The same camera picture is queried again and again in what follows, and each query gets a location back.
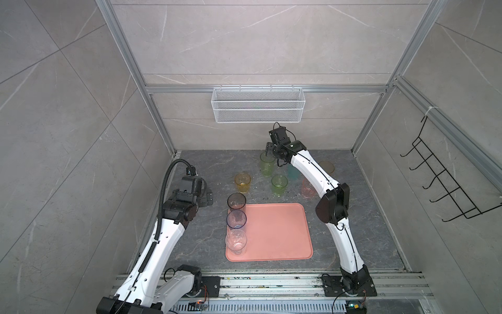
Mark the green tall glass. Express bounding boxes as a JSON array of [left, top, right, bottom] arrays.
[[260, 152, 277, 177]]

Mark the dark grey tall glass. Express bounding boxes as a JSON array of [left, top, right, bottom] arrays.
[[227, 192, 247, 212]]

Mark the blue tall glass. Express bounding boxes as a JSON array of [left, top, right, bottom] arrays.
[[226, 209, 247, 230]]

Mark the clear short glass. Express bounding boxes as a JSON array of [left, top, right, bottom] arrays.
[[226, 229, 248, 255]]

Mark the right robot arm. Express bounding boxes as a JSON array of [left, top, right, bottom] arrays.
[[265, 122, 373, 295]]

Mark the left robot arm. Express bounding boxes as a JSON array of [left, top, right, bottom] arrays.
[[96, 176, 213, 313]]

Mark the pink plastic tray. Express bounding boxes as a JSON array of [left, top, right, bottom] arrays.
[[226, 203, 313, 262]]

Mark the teal tall glass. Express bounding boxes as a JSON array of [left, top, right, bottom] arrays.
[[287, 164, 301, 181]]

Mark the green short glass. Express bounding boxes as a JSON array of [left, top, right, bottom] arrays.
[[271, 175, 288, 196]]

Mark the yellow short glass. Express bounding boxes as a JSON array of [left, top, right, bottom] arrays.
[[234, 173, 252, 194]]

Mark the amber tall glass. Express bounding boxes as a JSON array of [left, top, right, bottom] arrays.
[[318, 161, 335, 175]]

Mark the pink short glass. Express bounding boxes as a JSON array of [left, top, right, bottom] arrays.
[[301, 178, 318, 199]]

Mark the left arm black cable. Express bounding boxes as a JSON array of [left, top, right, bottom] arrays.
[[154, 158, 197, 240]]

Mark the white wire mesh basket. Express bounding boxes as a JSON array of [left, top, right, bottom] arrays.
[[211, 87, 306, 124]]

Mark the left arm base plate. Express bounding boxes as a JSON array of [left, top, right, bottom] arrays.
[[184, 276, 221, 298]]

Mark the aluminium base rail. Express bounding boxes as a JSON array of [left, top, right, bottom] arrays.
[[171, 271, 442, 313]]

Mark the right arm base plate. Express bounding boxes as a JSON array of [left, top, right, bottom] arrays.
[[320, 274, 378, 297]]

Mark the black wire hook rack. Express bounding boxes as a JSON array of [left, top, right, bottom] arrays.
[[400, 116, 501, 222]]

